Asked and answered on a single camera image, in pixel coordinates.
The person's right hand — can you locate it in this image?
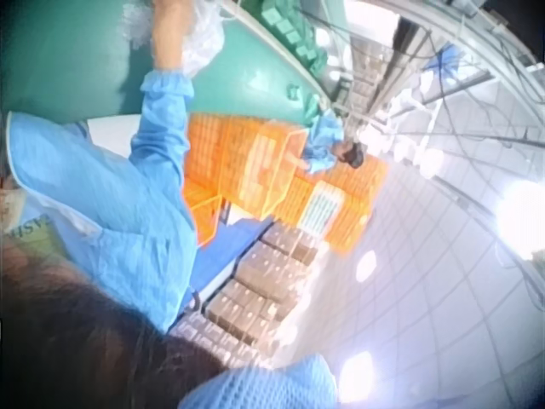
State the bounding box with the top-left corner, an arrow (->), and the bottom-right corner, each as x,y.
151,0 -> 193,55

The clear plastic bag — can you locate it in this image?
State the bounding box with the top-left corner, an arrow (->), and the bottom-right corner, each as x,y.
180,0 -> 227,78

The row of green boxes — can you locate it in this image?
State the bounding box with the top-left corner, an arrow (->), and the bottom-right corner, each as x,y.
260,0 -> 330,125

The stack of orange crates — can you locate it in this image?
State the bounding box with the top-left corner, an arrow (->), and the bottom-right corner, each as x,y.
181,111 -> 389,257

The metal shelf rack with boxes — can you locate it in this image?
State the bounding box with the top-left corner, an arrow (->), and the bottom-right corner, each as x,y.
335,0 -> 431,131

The blue pallet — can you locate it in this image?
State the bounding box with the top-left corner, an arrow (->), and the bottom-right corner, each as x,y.
186,216 -> 276,319

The stack of brown cartons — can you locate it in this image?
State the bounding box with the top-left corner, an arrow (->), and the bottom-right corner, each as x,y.
169,221 -> 321,357

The blue cloth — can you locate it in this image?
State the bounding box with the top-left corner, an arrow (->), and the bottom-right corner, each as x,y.
425,42 -> 463,73

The metal frame with cables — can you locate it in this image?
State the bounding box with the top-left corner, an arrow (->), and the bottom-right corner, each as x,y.
382,0 -> 545,180

